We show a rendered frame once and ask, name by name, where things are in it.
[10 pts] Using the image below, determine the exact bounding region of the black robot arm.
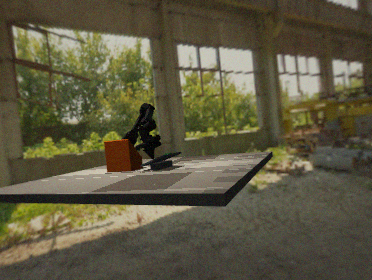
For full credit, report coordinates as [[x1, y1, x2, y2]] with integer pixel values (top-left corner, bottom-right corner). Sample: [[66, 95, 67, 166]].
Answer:
[[121, 103, 161, 146]]

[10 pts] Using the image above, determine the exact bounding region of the light grey switch panel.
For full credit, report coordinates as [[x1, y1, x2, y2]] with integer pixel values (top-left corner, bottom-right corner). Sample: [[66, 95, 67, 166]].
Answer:
[[140, 152, 181, 170]]

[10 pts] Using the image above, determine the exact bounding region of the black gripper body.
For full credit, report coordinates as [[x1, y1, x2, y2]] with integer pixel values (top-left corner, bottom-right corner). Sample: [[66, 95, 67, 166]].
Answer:
[[135, 133, 162, 151]]

